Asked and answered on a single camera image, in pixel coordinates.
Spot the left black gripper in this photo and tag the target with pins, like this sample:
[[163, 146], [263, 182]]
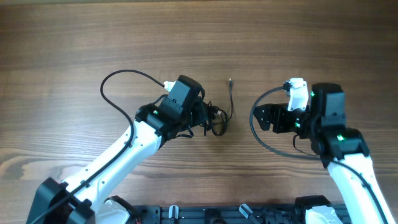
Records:
[[202, 114]]

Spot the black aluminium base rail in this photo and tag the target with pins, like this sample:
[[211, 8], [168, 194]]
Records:
[[285, 213]]

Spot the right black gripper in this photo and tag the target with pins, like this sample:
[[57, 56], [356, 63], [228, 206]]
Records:
[[281, 109]]

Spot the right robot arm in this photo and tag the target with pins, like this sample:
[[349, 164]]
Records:
[[343, 151]]

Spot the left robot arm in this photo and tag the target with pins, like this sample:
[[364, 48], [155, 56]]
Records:
[[84, 196]]

